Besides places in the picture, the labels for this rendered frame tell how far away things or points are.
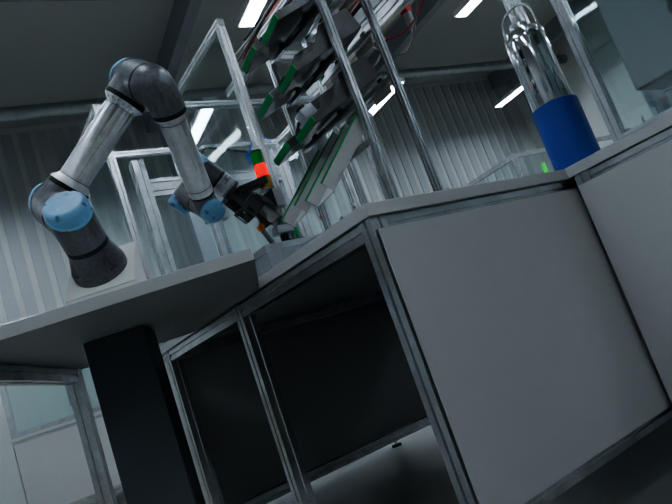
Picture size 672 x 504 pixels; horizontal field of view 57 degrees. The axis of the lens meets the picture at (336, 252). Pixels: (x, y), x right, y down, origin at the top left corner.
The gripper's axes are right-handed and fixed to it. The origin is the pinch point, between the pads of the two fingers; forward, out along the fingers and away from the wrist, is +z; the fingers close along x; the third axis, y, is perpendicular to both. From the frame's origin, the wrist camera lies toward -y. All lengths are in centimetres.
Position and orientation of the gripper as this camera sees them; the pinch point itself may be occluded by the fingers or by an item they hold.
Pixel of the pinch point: (280, 220)
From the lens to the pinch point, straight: 211.4
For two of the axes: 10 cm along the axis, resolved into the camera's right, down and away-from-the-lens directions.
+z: 7.7, 5.8, 2.6
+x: 5.1, -3.3, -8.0
